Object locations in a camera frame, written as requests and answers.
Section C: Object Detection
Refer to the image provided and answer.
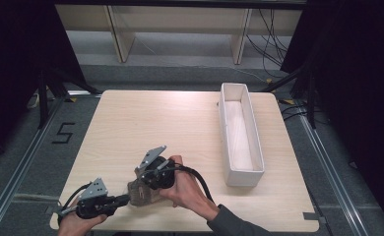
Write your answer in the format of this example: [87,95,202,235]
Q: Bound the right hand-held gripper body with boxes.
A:
[136,145,177,192]

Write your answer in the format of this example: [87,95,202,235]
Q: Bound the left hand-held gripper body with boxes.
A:
[57,177,118,220]

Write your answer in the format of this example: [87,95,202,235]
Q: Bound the brown sock with label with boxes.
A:
[127,181,165,207]

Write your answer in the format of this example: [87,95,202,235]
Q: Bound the person's left hand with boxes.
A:
[57,196,108,236]

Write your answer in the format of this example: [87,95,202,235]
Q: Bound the person's right hand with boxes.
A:
[158,154,222,221]

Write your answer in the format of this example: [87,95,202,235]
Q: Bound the long white box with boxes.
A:
[218,82,266,188]

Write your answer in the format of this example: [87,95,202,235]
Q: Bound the black metal stand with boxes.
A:
[36,64,99,130]
[261,63,318,130]

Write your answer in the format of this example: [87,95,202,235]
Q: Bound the grey tape piece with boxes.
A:
[302,211,321,221]

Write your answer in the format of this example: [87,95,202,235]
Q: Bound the pale wooden shelf unit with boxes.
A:
[54,4,303,66]

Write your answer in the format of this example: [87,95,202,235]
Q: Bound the dark curtain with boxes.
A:
[0,0,87,165]
[280,0,384,227]

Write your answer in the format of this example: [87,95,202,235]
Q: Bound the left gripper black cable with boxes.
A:
[56,182,94,217]

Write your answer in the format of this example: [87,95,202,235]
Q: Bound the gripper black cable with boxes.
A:
[56,182,94,217]
[160,164,215,204]

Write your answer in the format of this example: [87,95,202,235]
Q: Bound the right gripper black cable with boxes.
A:
[160,164,215,204]

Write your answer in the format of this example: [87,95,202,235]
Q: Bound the aluminium floor rail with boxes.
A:
[0,90,102,236]
[297,111,369,236]

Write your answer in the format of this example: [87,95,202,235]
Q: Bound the white cable loop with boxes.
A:
[26,92,41,110]

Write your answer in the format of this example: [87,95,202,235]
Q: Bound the black floor cables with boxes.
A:
[278,99,316,122]

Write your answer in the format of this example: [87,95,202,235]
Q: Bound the bundle of black cables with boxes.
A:
[245,9,290,79]

